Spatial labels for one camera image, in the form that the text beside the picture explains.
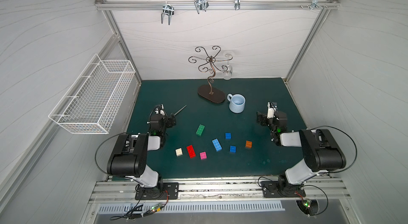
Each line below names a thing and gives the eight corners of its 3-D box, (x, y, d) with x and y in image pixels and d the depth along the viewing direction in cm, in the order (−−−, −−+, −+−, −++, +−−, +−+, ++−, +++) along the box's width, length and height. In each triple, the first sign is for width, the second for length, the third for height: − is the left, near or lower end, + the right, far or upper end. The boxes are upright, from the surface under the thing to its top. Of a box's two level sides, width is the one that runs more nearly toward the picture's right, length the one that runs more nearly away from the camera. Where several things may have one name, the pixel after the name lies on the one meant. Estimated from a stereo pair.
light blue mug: (228, 114, 105) (229, 106, 98) (227, 101, 112) (228, 93, 105) (244, 114, 105) (246, 106, 98) (241, 101, 112) (244, 93, 105)
